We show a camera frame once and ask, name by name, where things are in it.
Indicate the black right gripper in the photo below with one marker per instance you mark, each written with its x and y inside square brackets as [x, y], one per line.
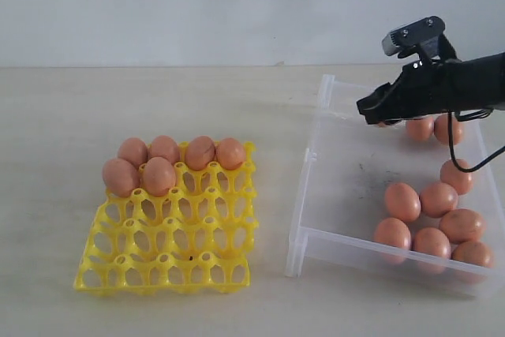
[420, 89]

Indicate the brown egg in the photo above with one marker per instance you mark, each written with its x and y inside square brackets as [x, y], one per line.
[230, 153]
[158, 176]
[165, 147]
[462, 225]
[474, 252]
[199, 153]
[134, 151]
[402, 202]
[432, 241]
[420, 129]
[461, 181]
[120, 177]
[445, 127]
[437, 199]
[393, 232]

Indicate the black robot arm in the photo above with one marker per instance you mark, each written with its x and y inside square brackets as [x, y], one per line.
[482, 83]

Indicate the clear plastic bin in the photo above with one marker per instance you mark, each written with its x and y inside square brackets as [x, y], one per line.
[348, 166]

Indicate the yellow plastic egg tray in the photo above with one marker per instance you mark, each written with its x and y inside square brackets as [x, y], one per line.
[195, 237]

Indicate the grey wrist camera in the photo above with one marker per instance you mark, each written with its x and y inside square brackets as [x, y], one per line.
[424, 37]

